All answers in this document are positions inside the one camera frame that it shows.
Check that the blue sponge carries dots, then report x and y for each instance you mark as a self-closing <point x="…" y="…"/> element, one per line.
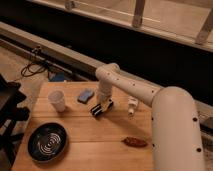
<point x="85" y="96"/>

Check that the black tripod stand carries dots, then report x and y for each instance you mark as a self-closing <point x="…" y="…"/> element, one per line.
<point x="10" y="96"/>

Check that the brown dried food piece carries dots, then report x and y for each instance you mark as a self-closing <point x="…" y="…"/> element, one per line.
<point x="134" y="142"/>

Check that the white glue bottle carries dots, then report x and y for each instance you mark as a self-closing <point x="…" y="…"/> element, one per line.
<point x="132" y="105"/>

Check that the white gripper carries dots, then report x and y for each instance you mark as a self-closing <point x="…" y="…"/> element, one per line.
<point x="103" y="101"/>

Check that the wooden board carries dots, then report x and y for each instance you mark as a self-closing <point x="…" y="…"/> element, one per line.
<point x="94" y="144"/>

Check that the dark patterned bowl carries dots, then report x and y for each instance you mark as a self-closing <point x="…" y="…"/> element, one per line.
<point x="47" y="142"/>

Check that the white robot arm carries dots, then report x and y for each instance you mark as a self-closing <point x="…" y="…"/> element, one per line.
<point x="176" y="136"/>

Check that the blue object on floor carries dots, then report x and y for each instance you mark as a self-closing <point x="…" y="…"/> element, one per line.
<point x="57" y="78"/>

